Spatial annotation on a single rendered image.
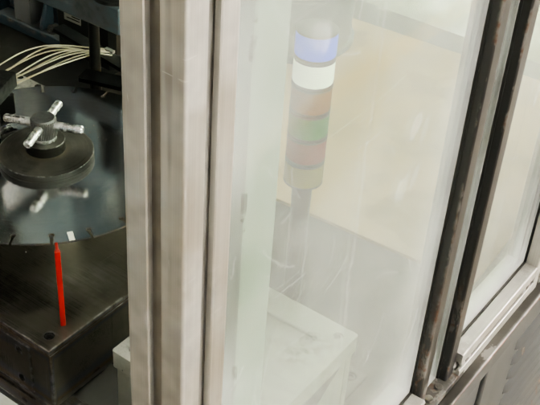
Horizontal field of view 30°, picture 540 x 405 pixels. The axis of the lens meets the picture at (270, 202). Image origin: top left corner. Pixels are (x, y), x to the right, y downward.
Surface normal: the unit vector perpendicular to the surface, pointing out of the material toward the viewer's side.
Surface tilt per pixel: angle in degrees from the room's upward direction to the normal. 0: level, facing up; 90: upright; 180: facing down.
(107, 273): 0
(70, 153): 5
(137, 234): 90
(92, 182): 0
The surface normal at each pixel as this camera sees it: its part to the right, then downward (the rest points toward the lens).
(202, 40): 0.80, 0.39
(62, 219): 0.06, -0.80
